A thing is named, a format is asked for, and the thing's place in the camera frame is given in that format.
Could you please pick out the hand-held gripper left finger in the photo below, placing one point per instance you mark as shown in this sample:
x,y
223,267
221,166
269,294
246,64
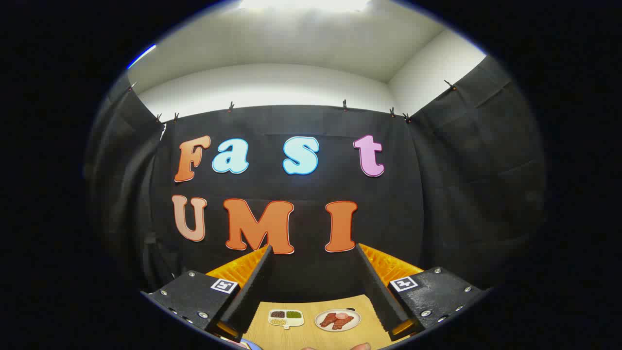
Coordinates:
x,y
255,287

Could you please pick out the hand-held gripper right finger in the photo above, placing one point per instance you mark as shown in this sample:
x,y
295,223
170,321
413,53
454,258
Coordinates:
x,y
376,287

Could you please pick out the white divided tray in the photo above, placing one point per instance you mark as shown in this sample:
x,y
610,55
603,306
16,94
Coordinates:
x,y
286,324

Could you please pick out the brown meat slice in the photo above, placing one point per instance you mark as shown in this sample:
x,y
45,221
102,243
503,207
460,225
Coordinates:
x,y
343,323
328,320

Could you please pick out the blue round plate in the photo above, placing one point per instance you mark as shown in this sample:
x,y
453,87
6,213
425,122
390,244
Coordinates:
x,y
250,345

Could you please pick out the white oval plate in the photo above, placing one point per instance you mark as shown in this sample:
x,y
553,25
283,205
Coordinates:
x,y
320,324

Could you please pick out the row of black cloth clips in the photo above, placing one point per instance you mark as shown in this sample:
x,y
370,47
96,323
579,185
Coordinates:
x,y
344,105

